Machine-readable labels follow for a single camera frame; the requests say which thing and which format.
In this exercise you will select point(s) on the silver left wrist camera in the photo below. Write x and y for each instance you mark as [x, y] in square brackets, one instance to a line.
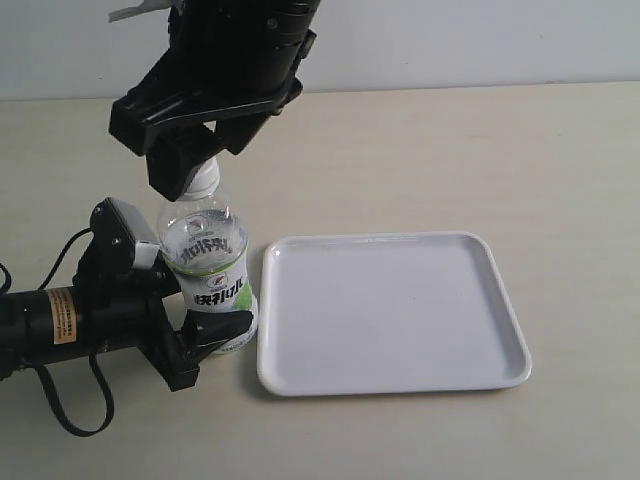
[123, 238]

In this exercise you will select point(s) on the white bottle cap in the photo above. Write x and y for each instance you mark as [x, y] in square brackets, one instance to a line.
[205, 181]

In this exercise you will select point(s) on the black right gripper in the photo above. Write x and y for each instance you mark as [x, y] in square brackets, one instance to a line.
[163, 118]

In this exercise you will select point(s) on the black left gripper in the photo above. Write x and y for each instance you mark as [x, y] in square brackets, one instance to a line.
[121, 311]

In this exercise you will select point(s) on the clear plastic water bottle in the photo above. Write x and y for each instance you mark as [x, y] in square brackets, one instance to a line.
[205, 244]

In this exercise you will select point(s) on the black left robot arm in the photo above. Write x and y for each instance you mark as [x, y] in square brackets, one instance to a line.
[40, 327]

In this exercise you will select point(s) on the white rectangular plastic tray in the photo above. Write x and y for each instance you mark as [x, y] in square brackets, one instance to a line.
[386, 313]

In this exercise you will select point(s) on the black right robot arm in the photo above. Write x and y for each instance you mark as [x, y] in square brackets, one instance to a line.
[230, 66]

